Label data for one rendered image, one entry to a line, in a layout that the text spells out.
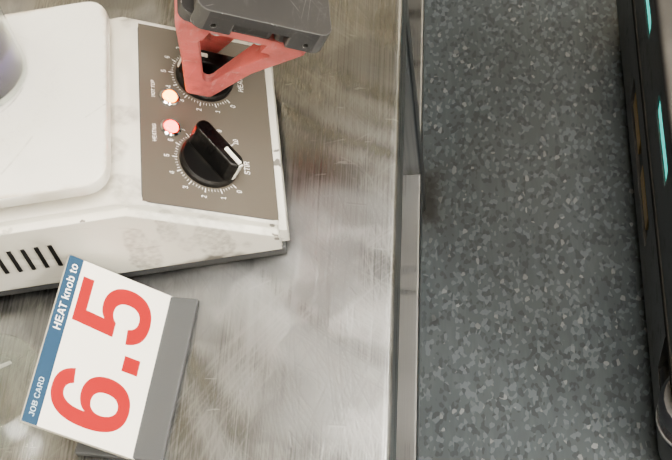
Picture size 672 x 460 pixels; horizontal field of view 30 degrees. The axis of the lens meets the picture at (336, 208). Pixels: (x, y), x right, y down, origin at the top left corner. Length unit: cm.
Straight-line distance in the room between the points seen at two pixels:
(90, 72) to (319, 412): 21
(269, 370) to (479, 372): 83
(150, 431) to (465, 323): 89
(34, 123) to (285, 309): 16
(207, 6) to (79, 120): 10
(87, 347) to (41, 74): 14
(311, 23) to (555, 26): 117
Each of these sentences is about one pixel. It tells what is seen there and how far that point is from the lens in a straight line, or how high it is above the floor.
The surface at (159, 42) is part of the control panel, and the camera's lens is 69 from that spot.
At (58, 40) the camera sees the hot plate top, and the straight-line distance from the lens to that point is 67.
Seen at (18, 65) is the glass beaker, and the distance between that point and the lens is 65.
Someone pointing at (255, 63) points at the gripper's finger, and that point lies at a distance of 63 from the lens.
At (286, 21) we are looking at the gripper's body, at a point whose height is 89.
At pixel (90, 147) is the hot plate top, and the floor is 84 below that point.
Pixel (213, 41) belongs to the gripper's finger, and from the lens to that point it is 68.
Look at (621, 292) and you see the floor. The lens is 151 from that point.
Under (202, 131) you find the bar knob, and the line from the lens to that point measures 64.
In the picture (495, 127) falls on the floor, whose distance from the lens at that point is 163.
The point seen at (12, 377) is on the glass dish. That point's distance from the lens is 67.
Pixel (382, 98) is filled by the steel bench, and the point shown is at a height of 75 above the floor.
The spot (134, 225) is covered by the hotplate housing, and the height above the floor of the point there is 81.
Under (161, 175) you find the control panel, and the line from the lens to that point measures 63.
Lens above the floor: 132
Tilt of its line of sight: 57 degrees down
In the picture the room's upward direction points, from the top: 12 degrees counter-clockwise
